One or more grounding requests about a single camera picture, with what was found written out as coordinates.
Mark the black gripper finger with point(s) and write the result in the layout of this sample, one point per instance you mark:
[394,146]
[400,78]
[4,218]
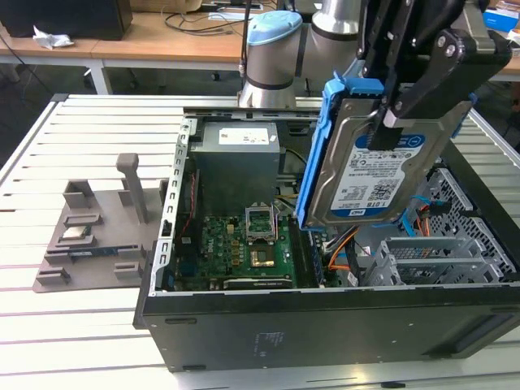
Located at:
[375,36]
[455,69]

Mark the hard disk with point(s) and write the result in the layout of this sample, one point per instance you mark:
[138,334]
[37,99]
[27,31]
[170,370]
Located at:
[365,178]

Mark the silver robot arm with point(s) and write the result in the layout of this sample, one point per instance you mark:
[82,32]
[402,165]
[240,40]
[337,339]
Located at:
[268,69]

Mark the grey metal disk bay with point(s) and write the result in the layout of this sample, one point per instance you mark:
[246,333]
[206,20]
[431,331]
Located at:
[426,252]

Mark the blue box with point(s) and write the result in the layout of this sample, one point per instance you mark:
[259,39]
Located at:
[503,20]

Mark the perforated metal drive cage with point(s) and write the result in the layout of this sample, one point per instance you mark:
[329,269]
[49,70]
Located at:
[479,235]

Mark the grey power supply box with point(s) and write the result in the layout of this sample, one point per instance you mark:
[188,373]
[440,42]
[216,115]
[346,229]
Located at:
[235,170]

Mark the thin metal locking lever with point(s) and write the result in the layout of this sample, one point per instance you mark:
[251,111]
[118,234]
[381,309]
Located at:
[277,221]

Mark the black RAM slot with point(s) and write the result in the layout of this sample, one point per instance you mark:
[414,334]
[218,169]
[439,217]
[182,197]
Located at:
[300,254]

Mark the wooden desk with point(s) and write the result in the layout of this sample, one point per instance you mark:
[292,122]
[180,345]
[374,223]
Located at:
[142,44]

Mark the blue RAM slot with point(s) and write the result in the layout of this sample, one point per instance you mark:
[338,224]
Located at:
[318,264]

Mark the black case fan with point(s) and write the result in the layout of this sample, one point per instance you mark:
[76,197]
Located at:
[191,191]

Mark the CPU socket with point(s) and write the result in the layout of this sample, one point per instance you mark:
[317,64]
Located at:
[262,258]

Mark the green motherboard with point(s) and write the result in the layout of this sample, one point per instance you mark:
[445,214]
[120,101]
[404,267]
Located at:
[219,260]

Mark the black graphics card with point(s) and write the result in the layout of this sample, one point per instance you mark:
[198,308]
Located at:
[256,283]

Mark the dark grey PC case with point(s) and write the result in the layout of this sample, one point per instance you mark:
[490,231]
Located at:
[325,329]

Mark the black box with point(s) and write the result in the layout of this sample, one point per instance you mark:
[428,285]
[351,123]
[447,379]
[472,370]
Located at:
[65,18]

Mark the grey parts rack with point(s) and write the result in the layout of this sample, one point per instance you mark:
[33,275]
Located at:
[109,211]

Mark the crumpled white paper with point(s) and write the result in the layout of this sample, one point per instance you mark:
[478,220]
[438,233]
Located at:
[50,39]

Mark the RAM stick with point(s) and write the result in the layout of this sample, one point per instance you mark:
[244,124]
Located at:
[93,252]

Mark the silver CPU chip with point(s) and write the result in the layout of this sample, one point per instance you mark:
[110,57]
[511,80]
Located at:
[77,234]

